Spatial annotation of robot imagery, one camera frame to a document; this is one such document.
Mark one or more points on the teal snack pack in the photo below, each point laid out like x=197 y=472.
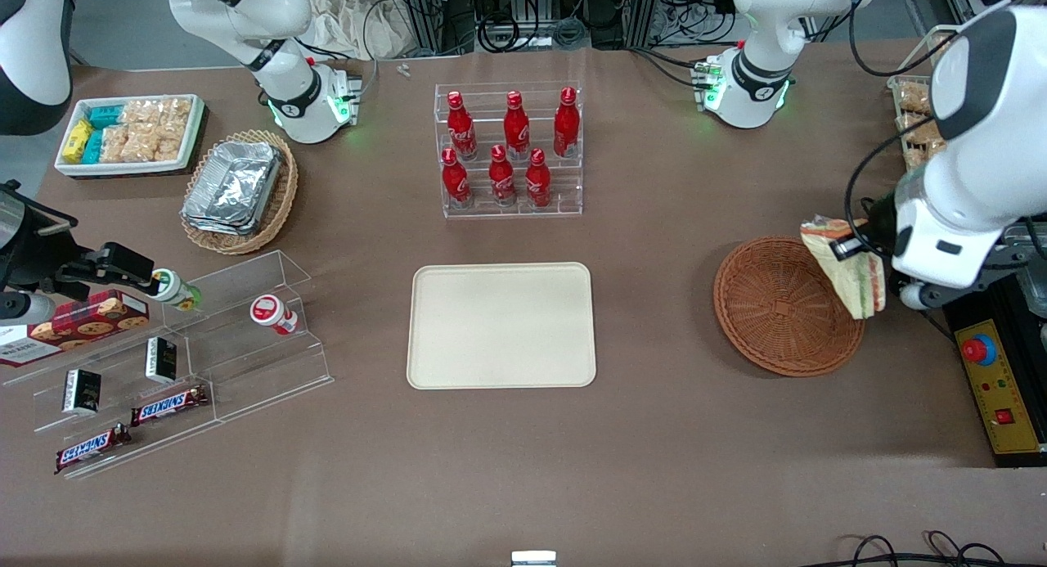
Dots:
x=93 y=146
x=106 y=115

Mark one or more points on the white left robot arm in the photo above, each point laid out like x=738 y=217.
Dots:
x=965 y=174

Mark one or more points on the green capped drink bottle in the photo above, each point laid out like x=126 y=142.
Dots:
x=173 y=289

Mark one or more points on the bagged fried snack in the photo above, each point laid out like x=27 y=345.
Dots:
x=920 y=156
x=916 y=99
x=918 y=132

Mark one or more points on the beige crumpled cloth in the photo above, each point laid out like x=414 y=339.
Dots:
x=352 y=23

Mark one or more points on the brown round wicker basket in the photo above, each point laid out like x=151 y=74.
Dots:
x=777 y=309

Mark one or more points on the red cola bottle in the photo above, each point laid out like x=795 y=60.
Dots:
x=455 y=181
x=501 y=178
x=566 y=125
x=515 y=129
x=537 y=182
x=460 y=129

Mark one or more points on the red emergency stop button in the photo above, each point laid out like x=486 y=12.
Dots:
x=978 y=350

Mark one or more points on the light oval wicker basket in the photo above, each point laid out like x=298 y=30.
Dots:
x=282 y=203

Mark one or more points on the white rectangular snack tray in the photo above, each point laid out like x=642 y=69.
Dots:
x=195 y=133

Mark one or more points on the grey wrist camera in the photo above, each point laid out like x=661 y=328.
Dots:
x=24 y=307
x=923 y=295

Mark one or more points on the triangle sandwich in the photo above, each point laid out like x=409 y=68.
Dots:
x=859 y=287

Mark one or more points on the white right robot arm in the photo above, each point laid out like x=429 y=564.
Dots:
x=274 y=15

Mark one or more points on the red capped drink bottle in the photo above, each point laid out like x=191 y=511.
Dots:
x=271 y=313

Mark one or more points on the snickers chocolate bar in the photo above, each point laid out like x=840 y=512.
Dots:
x=168 y=404
x=88 y=447

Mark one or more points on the small black box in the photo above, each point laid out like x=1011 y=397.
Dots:
x=161 y=360
x=82 y=391

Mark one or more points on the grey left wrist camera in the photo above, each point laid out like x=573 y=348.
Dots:
x=923 y=295

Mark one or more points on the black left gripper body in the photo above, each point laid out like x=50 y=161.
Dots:
x=881 y=220

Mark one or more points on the yellow faced control box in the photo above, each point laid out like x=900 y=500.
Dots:
x=1002 y=403

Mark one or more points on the stacked aluminium foil containers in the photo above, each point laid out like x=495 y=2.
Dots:
x=233 y=186

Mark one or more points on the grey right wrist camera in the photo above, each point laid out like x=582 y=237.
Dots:
x=24 y=307

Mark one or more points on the red cookie box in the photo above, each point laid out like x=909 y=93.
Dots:
x=78 y=326

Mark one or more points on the clear acrylic stepped shelf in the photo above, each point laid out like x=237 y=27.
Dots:
x=245 y=371

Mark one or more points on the clear bag of crackers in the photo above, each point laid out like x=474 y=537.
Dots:
x=141 y=112
x=159 y=144
x=176 y=113
x=116 y=144

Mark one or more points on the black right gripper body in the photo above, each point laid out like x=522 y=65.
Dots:
x=33 y=256

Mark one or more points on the beige rectangular tray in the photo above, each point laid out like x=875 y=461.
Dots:
x=501 y=326

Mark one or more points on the clear acrylic bottle rack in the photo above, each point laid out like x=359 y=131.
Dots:
x=572 y=199

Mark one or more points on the yellow snack pack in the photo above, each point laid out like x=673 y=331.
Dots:
x=77 y=140

